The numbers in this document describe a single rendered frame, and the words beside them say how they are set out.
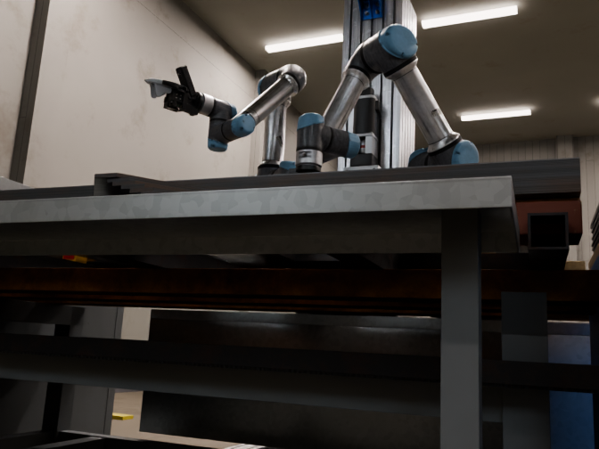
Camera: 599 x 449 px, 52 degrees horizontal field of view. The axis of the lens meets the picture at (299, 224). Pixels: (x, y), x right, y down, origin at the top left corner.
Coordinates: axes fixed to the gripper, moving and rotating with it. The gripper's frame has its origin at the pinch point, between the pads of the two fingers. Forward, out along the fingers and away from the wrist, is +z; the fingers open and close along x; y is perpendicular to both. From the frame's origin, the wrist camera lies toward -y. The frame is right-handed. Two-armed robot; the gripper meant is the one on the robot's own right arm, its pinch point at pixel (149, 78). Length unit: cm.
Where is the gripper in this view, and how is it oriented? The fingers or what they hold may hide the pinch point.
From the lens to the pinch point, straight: 220.7
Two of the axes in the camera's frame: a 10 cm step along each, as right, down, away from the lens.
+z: -7.5, -1.7, -6.4
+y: -1.4, 9.9, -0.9
